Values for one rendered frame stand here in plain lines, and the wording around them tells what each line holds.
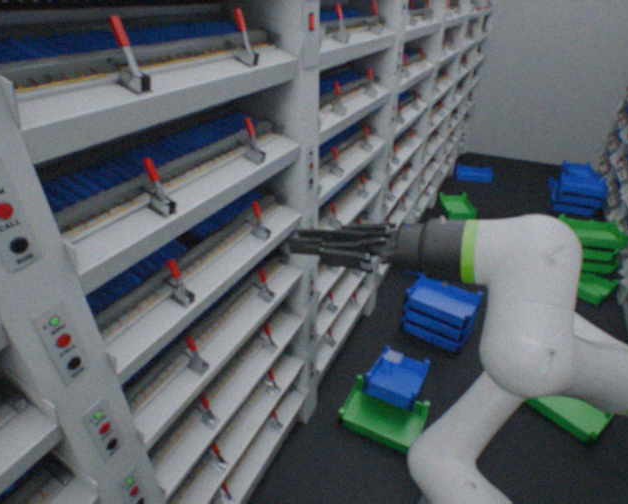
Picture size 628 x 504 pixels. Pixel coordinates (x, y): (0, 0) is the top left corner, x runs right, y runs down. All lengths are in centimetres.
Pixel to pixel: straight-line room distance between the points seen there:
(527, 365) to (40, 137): 61
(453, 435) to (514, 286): 55
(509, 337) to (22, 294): 57
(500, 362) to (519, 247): 14
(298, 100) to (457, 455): 87
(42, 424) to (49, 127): 39
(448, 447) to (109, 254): 80
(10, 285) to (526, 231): 61
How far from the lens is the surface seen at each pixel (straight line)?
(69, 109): 58
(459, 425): 103
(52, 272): 59
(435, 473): 104
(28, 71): 62
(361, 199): 160
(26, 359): 62
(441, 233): 59
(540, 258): 56
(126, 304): 77
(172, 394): 90
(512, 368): 55
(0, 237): 54
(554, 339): 56
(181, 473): 104
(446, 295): 211
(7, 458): 69
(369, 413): 176
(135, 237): 66
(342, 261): 63
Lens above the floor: 143
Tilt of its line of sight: 33 degrees down
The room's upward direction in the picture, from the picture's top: straight up
